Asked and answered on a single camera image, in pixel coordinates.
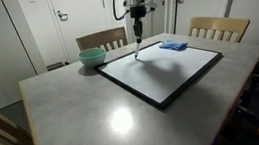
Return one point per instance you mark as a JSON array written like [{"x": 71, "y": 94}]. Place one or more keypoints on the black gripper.
[{"x": 137, "y": 12}]

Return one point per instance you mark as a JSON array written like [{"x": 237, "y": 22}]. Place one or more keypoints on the green capped white marker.
[{"x": 137, "y": 51}]

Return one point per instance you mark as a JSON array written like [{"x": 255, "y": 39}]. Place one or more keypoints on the black framed whiteboard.
[{"x": 170, "y": 73}]

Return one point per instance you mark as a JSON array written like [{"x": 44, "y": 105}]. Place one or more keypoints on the mint green bowl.
[{"x": 92, "y": 58}]

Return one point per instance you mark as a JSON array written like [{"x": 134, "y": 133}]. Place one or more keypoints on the blue cloth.
[{"x": 173, "y": 45}]

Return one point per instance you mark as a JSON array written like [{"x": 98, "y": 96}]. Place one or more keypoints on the dark brown slat-back chair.
[{"x": 98, "y": 38}]

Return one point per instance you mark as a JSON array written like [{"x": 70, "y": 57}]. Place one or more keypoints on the round silver door knob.
[{"x": 180, "y": 1}]

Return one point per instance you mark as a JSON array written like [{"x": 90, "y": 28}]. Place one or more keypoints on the white door with lever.
[{"x": 79, "y": 22}]

